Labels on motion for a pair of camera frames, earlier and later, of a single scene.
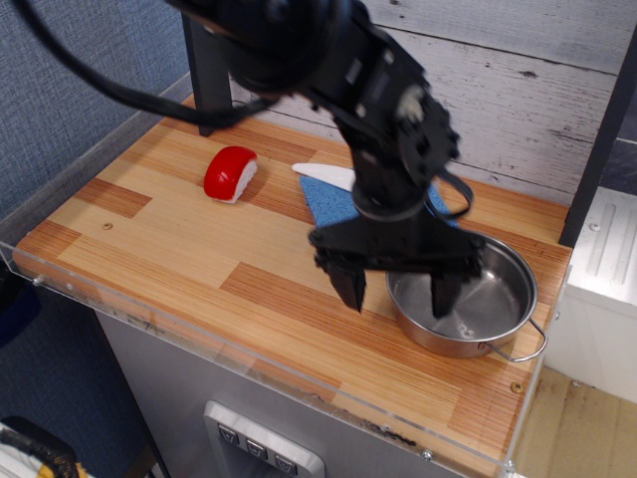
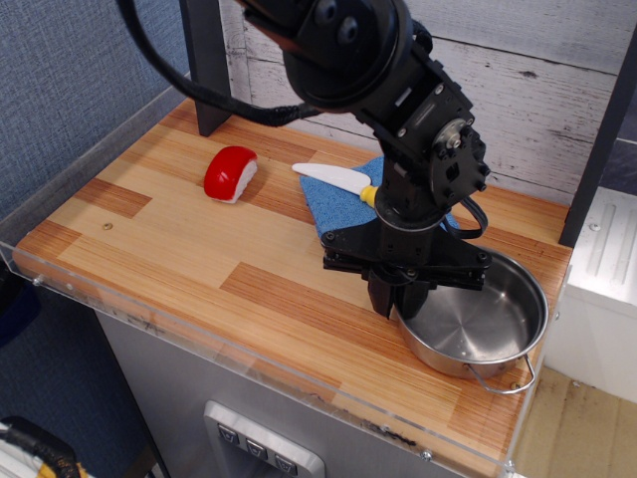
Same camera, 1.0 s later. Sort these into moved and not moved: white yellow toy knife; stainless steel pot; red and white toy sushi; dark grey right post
Moved: stainless steel pot
Not moved: white yellow toy knife; dark grey right post; red and white toy sushi
